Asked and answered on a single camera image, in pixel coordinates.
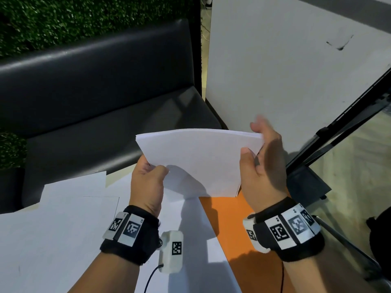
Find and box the person's left hand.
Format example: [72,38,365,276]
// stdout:
[129,154,169,218]

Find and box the person's right hand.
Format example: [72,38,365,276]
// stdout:
[239,116,288,212]

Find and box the stack of white paper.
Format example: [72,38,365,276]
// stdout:
[136,128,264,198]

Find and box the person's left forearm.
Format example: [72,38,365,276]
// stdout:
[68,251,140,293]

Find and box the person's right forearm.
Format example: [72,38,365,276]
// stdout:
[282,241,371,293]

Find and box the long white paper sheet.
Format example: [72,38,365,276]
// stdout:
[105,172,242,293]

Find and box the black metal stand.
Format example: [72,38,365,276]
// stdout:
[285,68,391,208]

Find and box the black leather bench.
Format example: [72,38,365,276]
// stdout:
[0,18,223,214]

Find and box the white board panel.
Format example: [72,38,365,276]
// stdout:
[205,0,391,163]

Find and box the grey metal rod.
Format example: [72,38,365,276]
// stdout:
[312,215,384,273]

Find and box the large white paper sheet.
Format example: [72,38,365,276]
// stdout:
[0,196,120,293]

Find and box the black bag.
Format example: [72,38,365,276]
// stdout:
[366,207,391,273]

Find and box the black wrist strap with markers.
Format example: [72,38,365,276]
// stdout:
[243,197,325,262]
[100,205,161,266]

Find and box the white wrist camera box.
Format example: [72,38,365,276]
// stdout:
[158,231,184,274]

